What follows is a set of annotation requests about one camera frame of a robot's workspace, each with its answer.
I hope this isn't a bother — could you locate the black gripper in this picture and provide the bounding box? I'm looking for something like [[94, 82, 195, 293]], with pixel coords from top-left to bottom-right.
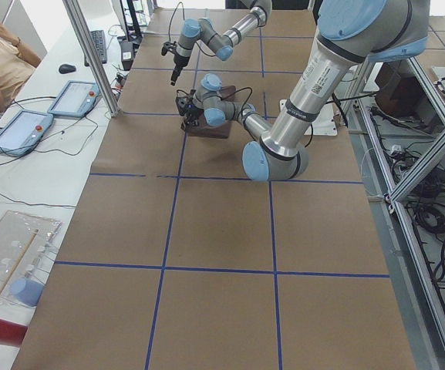
[[170, 52, 190, 85], [184, 103, 204, 127]]

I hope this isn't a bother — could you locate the brown t-shirt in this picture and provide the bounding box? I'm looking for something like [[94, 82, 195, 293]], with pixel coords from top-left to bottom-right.
[[181, 85, 231, 139]]

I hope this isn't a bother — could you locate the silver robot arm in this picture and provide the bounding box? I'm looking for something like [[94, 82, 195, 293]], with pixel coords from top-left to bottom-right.
[[176, 1, 430, 181], [161, 0, 272, 86]]

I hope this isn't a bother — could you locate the person's hand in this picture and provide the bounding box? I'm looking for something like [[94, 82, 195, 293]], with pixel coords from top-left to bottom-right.
[[0, 23, 13, 42]]

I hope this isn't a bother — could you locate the black box with label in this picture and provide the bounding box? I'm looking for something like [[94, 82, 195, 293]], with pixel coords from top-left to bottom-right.
[[120, 40, 134, 71]]

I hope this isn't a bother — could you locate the black keyboard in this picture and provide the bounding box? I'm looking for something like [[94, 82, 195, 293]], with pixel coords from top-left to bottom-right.
[[89, 30, 107, 64]]

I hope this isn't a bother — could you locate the right teach pendant tablet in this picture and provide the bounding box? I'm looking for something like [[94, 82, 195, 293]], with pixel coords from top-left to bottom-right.
[[48, 80, 99, 118]]

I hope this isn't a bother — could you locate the teach pendant tablet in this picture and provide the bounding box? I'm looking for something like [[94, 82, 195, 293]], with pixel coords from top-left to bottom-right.
[[0, 109, 54, 157], [48, 80, 99, 118]]

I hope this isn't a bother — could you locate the black computer mouse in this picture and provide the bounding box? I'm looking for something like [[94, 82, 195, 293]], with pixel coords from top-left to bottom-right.
[[59, 63, 76, 74]]

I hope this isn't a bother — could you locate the left teach pendant tablet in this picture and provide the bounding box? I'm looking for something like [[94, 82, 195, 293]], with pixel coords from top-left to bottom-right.
[[0, 109, 54, 157]]

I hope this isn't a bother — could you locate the person in beige shirt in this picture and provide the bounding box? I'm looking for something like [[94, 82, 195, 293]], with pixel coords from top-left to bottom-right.
[[0, 33, 42, 113]]

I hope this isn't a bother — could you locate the wooden stick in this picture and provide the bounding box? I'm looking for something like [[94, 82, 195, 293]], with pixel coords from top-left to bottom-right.
[[0, 229, 39, 297]]

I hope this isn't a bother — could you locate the clear plastic bag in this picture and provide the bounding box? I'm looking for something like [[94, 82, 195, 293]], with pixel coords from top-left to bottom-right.
[[0, 211, 62, 308]]

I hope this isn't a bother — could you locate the blue plastic cup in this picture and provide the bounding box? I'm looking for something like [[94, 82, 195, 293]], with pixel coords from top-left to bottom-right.
[[10, 277, 45, 307]]

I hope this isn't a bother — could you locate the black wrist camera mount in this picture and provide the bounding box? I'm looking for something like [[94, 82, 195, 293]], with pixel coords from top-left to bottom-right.
[[161, 41, 177, 56], [175, 89, 196, 116]]

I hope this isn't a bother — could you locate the aluminium frame post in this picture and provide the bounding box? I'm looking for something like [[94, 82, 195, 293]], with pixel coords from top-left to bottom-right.
[[62, 0, 120, 117]]

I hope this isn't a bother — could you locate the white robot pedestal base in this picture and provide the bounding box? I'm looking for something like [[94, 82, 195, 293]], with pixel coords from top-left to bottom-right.
[[301, 104, 338, 138]]

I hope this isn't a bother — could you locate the aluminium frame truss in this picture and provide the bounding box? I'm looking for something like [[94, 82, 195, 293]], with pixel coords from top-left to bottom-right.
[[340, 56, 445, 369]]

